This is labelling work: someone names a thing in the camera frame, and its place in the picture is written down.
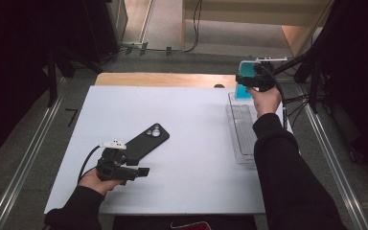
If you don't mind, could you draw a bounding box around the white work board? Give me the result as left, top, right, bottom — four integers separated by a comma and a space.
43, 85, 295, 216

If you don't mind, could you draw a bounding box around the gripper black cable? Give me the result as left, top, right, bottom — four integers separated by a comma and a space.
77, 145, 110, 185
261, 64, 289, 129

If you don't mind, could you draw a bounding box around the person's left hand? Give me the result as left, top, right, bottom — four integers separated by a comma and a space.
78, 169, 125, 196

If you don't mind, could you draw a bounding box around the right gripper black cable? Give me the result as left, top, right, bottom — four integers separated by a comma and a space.
261, 64, 289, 129

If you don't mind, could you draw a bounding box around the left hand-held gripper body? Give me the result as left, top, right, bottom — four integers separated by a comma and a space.
95, 139, 141, 187

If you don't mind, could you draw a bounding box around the black phone case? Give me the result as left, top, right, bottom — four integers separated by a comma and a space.
125, 123, 171, 161

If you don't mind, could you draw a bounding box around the bundle of floor cables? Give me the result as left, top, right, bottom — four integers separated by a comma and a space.
282, 93, 321, 129

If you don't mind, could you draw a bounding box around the black metal stand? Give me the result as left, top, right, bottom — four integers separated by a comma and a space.
45, 47, 104, 108
271, 46, 334, 115

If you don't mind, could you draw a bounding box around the hanging black cable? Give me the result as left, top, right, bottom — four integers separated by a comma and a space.
183, 0, 204, 54

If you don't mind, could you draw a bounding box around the wooden shelf unit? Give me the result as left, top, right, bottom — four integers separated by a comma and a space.
181, 0, 334, 59

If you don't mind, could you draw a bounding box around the smartphone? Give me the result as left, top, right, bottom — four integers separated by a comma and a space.
235, 59, 259, 101

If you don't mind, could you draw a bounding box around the aluminium floor rail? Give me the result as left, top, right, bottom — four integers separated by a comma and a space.
0, 95, 65, 230
302, 101, 368, 230

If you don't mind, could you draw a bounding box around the red zipper pouch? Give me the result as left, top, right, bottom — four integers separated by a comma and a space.
170, 220, 213, 230

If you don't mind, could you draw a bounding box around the clear plastic tray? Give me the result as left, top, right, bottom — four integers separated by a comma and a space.
225, 91, 286, 166

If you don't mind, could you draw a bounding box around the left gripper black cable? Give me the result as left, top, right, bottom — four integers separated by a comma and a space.
77, 145, 110, 185

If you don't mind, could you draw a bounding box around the black curtain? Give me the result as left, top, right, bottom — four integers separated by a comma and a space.
0, 0, 124, 162
310, 0, 368, 173

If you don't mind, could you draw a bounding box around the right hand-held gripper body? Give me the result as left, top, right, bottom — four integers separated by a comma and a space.
250, 57, 288, 94

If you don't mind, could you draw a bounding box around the person's right hand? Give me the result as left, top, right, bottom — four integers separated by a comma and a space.
246, 85, 283, 120

